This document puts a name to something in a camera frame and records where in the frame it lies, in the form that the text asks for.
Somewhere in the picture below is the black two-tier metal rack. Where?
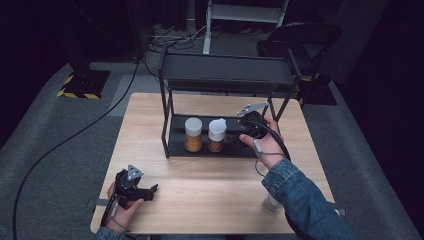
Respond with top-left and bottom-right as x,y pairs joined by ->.
157,43 -> 303,160

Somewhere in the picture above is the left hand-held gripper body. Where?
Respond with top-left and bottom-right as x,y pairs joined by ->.
114,163 -> 148,210

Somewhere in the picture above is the bundle of floor cables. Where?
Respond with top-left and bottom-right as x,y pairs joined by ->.
146,23 -> 208,55

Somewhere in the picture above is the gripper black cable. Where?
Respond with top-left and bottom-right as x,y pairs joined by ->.
99,194 -> 132,234
248,119 -> 292,178

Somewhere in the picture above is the black chair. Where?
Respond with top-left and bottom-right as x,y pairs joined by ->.
256,21 -> 343,84

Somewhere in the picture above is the person's right hand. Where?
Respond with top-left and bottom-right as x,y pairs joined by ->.
238,116 -> 288,171

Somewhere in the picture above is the black stand with striped base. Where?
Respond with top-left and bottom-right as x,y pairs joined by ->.
56,33 -> 112,101

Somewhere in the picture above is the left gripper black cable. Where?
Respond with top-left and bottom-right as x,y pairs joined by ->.
99,194 -> 132,234

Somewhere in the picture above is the person's left hand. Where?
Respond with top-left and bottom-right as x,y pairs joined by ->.
105,182 -> 146,234

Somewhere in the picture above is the orange spice jar lid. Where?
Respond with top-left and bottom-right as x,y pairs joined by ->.
183,116 -> 204,154

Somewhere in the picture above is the black striped floor base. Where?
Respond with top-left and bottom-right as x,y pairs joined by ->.
293,74 -> 338,107

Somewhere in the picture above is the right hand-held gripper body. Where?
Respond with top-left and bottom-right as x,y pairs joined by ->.
236,102 -> 270,140

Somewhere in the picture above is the white metal stand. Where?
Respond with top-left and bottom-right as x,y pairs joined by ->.
202,0 -> 291,56

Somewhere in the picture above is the brown spice jar flip lid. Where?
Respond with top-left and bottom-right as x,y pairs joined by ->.
206,117 -> 228,154

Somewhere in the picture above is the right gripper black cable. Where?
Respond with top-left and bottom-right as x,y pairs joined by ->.
248,119 -> 292,178

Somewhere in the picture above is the long black floor cable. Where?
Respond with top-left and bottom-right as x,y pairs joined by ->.
12,56 -> 143,240

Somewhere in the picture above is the pale spice jar flip lid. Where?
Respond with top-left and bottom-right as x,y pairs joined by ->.
261,193 -> 285,215

